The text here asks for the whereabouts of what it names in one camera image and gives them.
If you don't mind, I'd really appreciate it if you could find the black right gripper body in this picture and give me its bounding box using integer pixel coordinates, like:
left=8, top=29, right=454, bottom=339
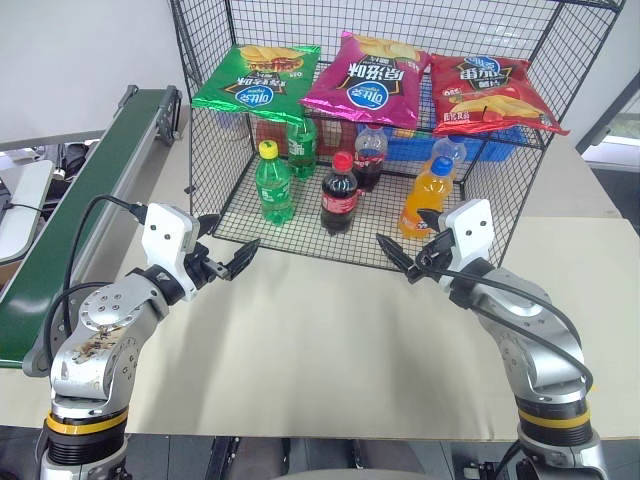
left=405, top=227, right=458, bottom=285

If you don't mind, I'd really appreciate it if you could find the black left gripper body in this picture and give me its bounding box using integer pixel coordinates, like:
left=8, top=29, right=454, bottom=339
left=182, top=242, right=229, bottom=291

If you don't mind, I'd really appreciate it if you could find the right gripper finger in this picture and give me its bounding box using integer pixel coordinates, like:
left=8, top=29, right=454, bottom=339
left=416, top=209, right=443, bottom=233
left=375, top=233, right=417, bottom=274

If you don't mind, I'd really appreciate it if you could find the green conveyor belt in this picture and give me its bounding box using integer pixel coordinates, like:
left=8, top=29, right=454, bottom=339
left=0, top=84, right=183, bottom=379

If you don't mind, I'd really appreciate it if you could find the orange soda bottle blue cap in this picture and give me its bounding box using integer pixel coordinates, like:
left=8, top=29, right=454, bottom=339
left=396, top=155, right=457, bottom=241

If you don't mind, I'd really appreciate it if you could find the green soda bottle yellow cap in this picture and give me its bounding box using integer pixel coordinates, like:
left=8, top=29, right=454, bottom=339
left=254, top=140, right=296, bottom=227

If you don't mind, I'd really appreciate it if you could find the cola bottle red cap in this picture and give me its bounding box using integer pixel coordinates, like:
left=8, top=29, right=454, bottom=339
left=319, top=151, right=366, bottom=236

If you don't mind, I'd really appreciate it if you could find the cola bottle red label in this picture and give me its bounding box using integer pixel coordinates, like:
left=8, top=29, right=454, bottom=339
left=351, top=124, right=390, bottom=194

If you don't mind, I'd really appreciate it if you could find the blue plastic crate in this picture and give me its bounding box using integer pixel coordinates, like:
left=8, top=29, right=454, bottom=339
left=356, top=124, right=524, bottom=163

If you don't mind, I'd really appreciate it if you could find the red potato chip bag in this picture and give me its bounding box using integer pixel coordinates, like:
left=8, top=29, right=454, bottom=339
left=429, top=53, right=572, bottom=139

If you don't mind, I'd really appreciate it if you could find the green potato chip bag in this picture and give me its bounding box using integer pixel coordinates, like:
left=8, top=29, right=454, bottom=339
left=191, top=43, right=323, bottom=124

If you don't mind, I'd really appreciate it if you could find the magenta potato chip bag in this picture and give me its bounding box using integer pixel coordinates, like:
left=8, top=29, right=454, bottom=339
left=298, top=30, right=433, bottom=133

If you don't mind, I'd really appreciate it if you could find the black wire basket shelf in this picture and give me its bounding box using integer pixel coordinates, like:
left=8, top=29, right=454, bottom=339
left=168, top=0, right=627, bottom=274

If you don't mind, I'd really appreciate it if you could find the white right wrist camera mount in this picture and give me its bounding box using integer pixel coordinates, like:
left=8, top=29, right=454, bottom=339
left=436, top=198, right=494, bottom=269

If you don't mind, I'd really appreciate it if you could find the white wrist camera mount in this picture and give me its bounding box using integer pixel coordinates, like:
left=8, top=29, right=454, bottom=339
left=140, top=201, right=202, bottom=303
left=436, top=198, right=494, bottom=269

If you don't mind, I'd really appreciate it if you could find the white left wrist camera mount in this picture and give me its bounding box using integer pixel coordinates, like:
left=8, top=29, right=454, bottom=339
left=140, top=201, right=202, bottom=303

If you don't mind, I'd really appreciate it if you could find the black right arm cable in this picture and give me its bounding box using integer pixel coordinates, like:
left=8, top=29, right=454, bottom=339
left=438, top=268, right=595, bottom=396

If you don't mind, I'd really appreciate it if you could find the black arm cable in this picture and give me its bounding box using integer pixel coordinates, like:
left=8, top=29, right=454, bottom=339
left=43, top=194, right=149, bottom=369
left=438, top=268, right=595, bottom=396

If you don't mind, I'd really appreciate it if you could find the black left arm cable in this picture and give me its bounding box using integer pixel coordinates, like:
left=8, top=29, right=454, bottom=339
left=43, top=194, right=149, bottom=369

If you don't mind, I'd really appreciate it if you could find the white desk with cable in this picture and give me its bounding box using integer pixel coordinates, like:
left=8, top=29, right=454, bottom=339
left=0, top=159, right=55, bottom=265

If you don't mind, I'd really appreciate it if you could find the dark metal window frame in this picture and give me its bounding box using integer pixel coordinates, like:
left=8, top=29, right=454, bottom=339
left=574, top=73, right=640, bottom=157

